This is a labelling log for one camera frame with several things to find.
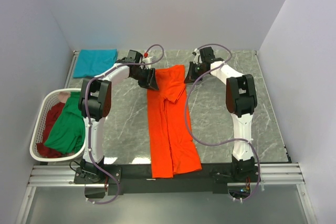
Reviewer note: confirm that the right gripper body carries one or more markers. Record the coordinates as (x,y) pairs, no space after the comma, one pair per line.
(199,68)

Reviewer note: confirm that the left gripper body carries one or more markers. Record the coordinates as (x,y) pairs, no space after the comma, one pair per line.
(142,76)

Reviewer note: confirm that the orange t-shirt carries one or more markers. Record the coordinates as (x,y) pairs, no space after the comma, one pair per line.
(172,148)

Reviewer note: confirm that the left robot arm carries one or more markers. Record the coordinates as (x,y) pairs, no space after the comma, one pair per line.
(96,98)

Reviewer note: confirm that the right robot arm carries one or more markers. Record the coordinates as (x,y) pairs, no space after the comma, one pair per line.
(241,101)

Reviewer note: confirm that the folded teal t-shirt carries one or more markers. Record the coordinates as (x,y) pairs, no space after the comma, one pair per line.
(94,62)

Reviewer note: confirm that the beige garment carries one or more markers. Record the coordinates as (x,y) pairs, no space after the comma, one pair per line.
(63,96)

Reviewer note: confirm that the white laundry basket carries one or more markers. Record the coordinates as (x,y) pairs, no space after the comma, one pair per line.
(48,102)

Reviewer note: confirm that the green t-shirt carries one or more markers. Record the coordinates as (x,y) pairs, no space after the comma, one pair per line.
(68,132)

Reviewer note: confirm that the black base beam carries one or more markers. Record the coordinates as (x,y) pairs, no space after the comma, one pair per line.
(218,178)

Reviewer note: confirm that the dark red t-shirt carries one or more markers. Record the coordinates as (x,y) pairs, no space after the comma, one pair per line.
(51,118)

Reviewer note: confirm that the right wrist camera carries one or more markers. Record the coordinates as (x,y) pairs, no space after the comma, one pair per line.
(197,56)

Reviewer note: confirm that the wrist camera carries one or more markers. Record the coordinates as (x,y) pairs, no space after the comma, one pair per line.
(148,59)
(197,56)

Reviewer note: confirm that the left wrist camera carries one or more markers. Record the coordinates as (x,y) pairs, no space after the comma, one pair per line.
(148,59)

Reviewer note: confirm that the aluminium frame rail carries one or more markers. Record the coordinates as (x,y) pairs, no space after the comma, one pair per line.
(61,175)

